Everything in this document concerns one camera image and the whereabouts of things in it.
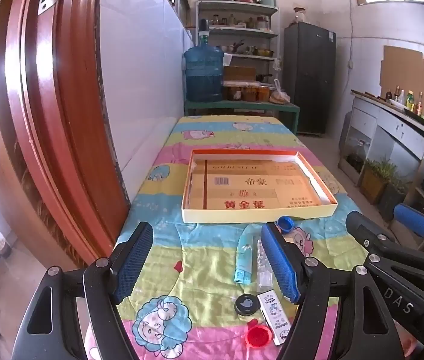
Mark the white printed small box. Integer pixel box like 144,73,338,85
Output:
257,290,290,346

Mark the printed cardboard sheet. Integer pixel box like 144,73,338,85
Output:
187,159,323,211

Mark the row of small jars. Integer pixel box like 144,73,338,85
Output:
209,14,272,30

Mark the grey kitchen counter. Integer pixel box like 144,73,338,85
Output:
339,90,424,233

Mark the brown cardboard box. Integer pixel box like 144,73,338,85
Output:
224,67,257,82

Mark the grey gas cylinder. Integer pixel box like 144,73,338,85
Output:
339,114,352,158

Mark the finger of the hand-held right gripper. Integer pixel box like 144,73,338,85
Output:
394,203,424,259
347,211,424,274

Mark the clear plastic box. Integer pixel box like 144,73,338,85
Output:
255,238,275,289

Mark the water jug pump dispenser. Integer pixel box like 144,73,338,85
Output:
198,19,212,47

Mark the red bottle cap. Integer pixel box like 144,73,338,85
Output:
245,325,272,349

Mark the dark planter with grass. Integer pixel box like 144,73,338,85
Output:
379,184,410,222

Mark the plastic bag of food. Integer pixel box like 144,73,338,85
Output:
270,79,291,104

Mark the dark refrigerator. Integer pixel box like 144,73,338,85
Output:
284,22,337,136

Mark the cream orange shallow tray box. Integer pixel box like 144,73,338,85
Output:
181,149,338,224

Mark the teal tube packet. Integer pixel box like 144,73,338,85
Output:
233,226,259,285

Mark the green table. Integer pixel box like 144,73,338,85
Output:
184,99,300,136

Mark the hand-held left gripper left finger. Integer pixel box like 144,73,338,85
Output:
11,222,154,360

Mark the black round cap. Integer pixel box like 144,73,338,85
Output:
234,293,258,316

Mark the blue bottle cap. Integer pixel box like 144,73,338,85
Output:
277,215,295,232

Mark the white metal shelf rack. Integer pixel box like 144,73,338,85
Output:
196,0,281,102

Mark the red wooden door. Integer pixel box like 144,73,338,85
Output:
0,0,132,267

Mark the glass jug with white cap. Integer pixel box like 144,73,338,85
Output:
346,139,371,171

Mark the wooden planter with grass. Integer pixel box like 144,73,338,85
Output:
360,159,396,205

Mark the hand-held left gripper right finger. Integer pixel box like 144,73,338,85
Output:
260,222,424,360

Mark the blue water jug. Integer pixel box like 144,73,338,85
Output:
184,45,224,103

